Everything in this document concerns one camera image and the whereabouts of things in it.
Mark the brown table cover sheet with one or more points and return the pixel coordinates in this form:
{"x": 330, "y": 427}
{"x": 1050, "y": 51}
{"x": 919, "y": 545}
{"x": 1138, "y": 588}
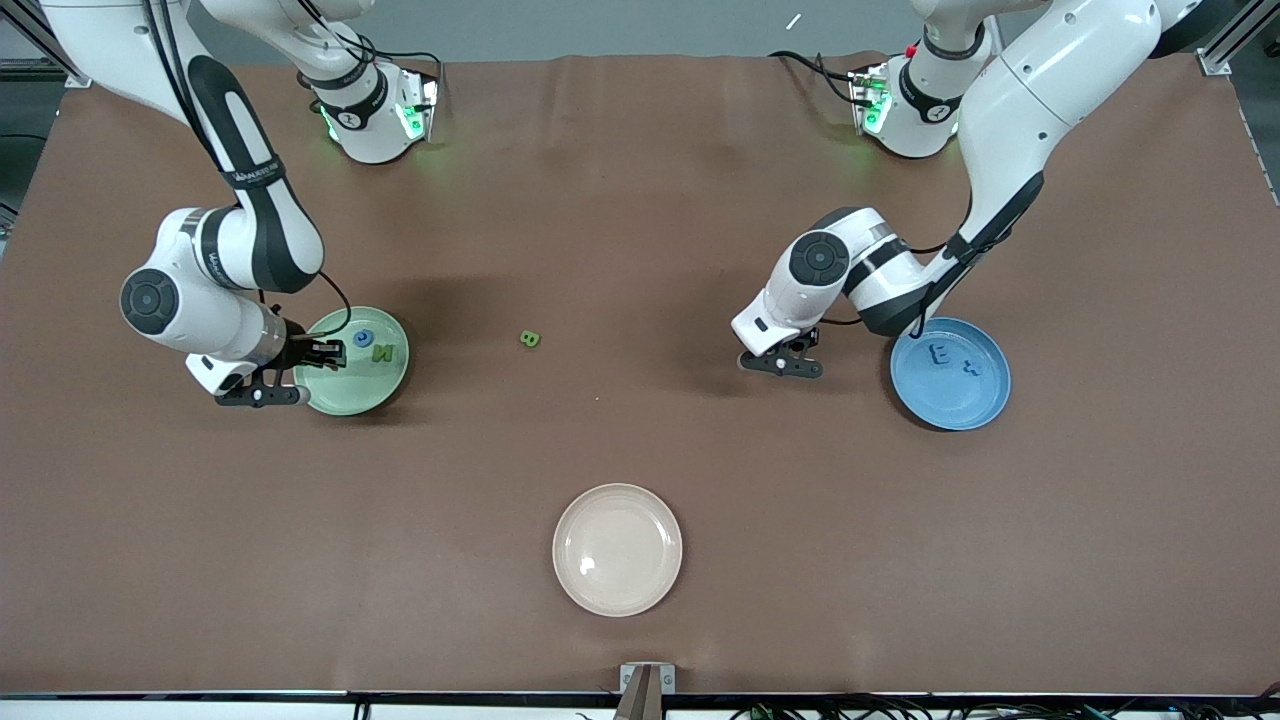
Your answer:
{"x": 640, "y": 220}

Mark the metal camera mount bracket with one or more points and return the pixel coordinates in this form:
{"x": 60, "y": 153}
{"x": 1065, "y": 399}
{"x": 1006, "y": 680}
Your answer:
{"x": 630, "y": 678}

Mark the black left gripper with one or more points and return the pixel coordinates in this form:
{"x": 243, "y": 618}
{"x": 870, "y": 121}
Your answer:
{"x": 797, "y": 346}

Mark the cream plate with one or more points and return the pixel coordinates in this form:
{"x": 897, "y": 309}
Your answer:
{"x": 617, "y": 550}

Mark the blue foam letter G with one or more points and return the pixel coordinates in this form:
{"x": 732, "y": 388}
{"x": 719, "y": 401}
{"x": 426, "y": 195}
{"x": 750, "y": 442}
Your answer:
{"x": 356, "y": 339}

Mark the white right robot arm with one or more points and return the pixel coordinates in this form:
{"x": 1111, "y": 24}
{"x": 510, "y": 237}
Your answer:
{"x": 215, "y": 320}

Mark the blue plate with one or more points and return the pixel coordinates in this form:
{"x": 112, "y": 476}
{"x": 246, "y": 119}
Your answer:
{"x": 950, "y": 400}

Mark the light green plate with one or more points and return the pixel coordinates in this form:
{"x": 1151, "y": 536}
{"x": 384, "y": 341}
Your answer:
{"x": 365, "y": 390}

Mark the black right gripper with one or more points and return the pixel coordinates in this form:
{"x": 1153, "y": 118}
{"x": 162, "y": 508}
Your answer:
{"x": 298, "y": 351}

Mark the green foam capital N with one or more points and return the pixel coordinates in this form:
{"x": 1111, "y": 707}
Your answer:
{"x": 383, "y": 352}

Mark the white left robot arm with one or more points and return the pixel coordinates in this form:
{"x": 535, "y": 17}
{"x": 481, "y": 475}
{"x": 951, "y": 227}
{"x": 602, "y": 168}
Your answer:
{"x": 1040, "y": 90}

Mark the aluminium frame profile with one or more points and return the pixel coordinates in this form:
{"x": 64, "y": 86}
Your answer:
{"x": 1215, "y": 62}
{"x": 75, "y": 75}

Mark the blue foam letter m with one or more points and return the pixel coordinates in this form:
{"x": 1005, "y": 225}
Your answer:
{"x": 940, "y": 353}

